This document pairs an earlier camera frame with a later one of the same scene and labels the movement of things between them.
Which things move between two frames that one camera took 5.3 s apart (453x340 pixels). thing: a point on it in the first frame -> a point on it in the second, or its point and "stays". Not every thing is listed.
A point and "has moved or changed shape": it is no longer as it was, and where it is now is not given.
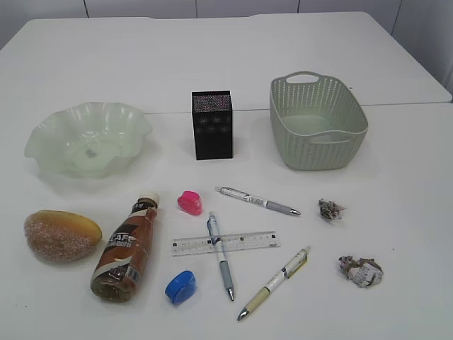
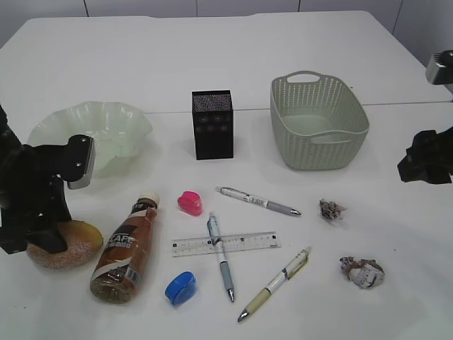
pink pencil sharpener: x=190 y=202 stays
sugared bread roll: x=60 y=236 has moved or changed shape
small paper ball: x=330 y=210 stays
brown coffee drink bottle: x=115 y=276 stays
